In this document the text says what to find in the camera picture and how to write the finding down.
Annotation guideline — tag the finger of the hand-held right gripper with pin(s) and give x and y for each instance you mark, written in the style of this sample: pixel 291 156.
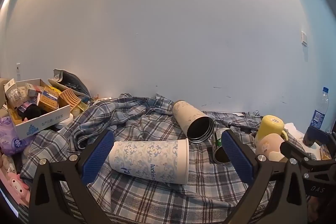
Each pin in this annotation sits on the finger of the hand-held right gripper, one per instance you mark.
pixel 294 151
pixel 316 136

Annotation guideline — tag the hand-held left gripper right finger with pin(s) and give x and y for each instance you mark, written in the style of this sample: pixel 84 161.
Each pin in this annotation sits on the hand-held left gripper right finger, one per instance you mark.
pixel 238 159

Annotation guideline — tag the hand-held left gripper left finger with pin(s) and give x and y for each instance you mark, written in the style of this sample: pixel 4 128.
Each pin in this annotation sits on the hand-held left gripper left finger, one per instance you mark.
pixel 96 159

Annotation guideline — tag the blue patterned paper cup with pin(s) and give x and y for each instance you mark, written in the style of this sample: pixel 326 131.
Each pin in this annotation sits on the blue patterned paper cup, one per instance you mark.
pixel 148 161

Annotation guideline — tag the pink cup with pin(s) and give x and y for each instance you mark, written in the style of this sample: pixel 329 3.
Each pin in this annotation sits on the pink cup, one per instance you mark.
pixel 269 146

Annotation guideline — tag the beige thermos cup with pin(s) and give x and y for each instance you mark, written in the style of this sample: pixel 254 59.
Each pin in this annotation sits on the beige thermos cup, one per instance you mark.
pixel 190 120

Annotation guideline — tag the yellow snack packet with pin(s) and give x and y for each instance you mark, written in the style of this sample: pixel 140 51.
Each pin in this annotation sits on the yellow snack packet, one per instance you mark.
pixel 325 151

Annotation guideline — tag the white paper sheet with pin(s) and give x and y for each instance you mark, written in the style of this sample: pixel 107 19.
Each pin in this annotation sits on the white paper sheet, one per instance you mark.
pixel 295 132

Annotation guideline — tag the green tin can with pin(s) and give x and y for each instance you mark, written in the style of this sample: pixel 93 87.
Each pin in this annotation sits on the green tin can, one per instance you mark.
pixel 219 150

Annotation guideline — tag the plastic bottle with blue label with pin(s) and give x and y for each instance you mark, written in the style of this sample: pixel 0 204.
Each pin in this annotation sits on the plastic bottle with blue label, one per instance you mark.
pixel 320 111

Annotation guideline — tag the yellow mug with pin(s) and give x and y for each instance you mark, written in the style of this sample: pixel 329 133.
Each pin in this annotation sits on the yellow mug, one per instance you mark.
pixel 270 127

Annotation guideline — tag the white round jar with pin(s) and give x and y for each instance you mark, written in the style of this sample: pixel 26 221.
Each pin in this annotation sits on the white round jar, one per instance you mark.
pixel 64 121

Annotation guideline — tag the plaid cloth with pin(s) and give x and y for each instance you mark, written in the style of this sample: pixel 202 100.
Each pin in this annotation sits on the plaid cloth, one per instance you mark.
pixel 147 119

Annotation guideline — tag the yellow ribbed tray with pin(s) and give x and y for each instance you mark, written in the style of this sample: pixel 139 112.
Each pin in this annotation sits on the yellow ribbed tray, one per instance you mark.
pixel 68 98

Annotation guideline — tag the white cardboard box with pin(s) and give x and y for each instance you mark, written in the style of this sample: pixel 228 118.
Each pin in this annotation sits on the white cardboard box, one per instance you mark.
pixel 39 121

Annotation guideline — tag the orange carton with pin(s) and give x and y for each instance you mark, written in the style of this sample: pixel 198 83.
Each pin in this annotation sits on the orange carton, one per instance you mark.
pixel 48 99

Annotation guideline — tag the black cloth bundle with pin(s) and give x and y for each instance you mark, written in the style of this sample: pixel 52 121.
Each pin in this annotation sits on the black cloth bundle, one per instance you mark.
pixel 31 111

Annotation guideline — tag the grey pouch bag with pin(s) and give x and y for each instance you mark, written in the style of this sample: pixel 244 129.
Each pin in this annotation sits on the grey pouch bag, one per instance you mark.
pixel 69 82

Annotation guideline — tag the pink plush toy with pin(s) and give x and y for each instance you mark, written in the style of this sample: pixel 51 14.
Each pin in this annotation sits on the pink plush toy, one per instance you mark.
pixel 14 182

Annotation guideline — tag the purple tissue packet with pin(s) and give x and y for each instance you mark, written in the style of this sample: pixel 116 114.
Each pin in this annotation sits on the purple tissue packet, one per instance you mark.
pixel 10 138

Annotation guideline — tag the white wall switch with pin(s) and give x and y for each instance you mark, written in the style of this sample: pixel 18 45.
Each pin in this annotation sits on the white wall switch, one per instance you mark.
pixel 304 38

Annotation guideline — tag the white wall socket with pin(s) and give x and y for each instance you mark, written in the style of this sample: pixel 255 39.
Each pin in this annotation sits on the white wall socket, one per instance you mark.
pixel 17 68

